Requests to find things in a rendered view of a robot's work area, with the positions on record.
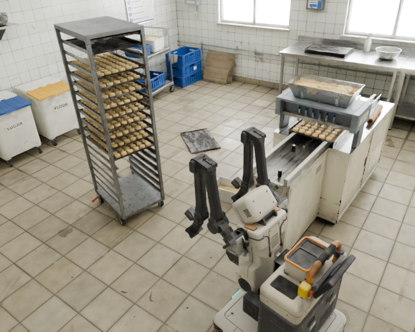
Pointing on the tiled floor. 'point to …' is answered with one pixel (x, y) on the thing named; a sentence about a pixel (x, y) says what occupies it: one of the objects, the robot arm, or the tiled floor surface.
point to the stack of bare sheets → (199, 141)
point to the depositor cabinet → (346, 163)
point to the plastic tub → (226, 189)
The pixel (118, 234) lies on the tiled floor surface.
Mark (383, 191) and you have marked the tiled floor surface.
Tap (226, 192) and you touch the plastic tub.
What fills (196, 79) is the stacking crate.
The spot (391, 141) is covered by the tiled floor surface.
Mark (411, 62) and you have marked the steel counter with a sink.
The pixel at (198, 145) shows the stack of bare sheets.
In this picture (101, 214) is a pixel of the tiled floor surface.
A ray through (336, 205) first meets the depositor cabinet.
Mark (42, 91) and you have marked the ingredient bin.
